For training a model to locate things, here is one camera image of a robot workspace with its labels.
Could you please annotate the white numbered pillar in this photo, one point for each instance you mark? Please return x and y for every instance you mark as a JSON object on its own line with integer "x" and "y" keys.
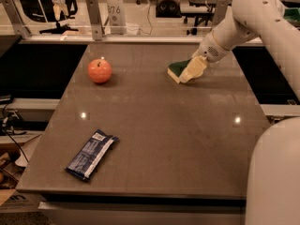
{"x": 117, "y": 19}

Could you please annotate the green plastic bin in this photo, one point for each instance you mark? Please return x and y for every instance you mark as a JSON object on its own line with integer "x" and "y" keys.
{"x": 292, "y": 14}

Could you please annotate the metal bracket post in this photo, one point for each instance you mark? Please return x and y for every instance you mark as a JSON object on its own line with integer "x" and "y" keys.
{"x": 220, "y": 11}
{"x": 16, "y": 19}
{"x": 95, "y": 19}

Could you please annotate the cardboard box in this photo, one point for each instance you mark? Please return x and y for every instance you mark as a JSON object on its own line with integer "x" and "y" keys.
{"x": 12, "y": 201}

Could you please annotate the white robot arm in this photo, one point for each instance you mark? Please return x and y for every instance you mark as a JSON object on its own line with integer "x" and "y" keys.
{"x": 273, "y": 185}

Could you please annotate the red apple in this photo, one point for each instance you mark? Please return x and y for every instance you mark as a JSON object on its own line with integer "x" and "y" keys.
{"x": 100, "y": 70}

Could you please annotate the right metal bracket post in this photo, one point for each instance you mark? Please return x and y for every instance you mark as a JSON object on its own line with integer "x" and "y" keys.
{"x": 220, "y": 11}

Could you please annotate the middle metal bracket post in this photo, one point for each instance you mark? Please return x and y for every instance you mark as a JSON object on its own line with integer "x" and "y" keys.
{"x": 95, "y": 19}

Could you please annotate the green and yellow sponge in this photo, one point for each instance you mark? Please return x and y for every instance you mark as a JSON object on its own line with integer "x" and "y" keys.
{"x": 175, "y": 69}

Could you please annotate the left metal bracket post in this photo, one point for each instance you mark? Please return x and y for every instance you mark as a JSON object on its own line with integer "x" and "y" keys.
{"x": 16, "y": 19}

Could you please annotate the black office chair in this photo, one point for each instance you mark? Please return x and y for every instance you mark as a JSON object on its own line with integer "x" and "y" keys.
{"x": 168, "y": 5}

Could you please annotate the blue rxbar wrapper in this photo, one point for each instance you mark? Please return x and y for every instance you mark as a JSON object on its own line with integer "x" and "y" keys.
{"x": 84, "y": 163}

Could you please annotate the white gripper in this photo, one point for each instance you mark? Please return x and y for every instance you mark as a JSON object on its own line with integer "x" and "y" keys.
{"x": 210, "y": 52}

